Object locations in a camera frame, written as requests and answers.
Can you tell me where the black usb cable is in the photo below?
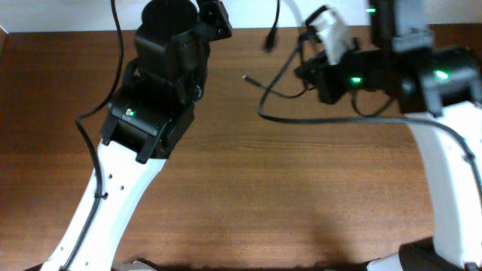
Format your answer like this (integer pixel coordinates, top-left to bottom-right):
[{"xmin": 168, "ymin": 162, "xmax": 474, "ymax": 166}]
[{"xmin": 242, "ymin": 0, "xmax": 321, "ymax": 99}]

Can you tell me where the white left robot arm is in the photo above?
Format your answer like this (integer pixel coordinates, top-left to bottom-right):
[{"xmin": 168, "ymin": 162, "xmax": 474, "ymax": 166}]
[{"xmin": 41, "ymin": 1, "xmax": 232, "ymax": 270}]

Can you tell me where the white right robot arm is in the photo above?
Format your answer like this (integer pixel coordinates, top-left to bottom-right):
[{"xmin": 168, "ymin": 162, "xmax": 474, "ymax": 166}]
[{"xmin": 296, "ymin": 1, "xmax": 481, "ymax": 270}]

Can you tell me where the black right camera cable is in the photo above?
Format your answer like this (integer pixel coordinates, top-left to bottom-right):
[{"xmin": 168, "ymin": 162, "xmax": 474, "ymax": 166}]
[{"xmin": 258, "ymin": 37, "xmax": 482, "ymax": 212}]

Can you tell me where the black camera cable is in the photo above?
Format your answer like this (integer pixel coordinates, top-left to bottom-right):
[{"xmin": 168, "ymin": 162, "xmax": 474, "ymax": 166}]
[
  {"xmin": 258, "ymin": 37, "xmax": 482, "ymax": 212},
  {"xmin": 58, "ymin": 0, "xmax": 125, "ymax": 271}
]

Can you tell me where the black left camera cable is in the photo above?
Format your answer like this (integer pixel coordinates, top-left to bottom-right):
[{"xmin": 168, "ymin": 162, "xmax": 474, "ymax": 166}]
[{"xmin": 58, "ymin": 0, "xmax": 125, "ymax": 271}]

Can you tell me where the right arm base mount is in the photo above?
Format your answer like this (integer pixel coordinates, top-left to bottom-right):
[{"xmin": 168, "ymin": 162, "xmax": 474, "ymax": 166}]
[{"xmin": 366, "ymin": 254, "xmax": 410, "ymax": 271}]

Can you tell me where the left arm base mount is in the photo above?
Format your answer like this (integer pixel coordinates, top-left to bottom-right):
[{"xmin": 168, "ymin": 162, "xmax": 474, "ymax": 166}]
[{"xmin": 112, "ymin": 260, "xmax": 157, "ymax": 271}]

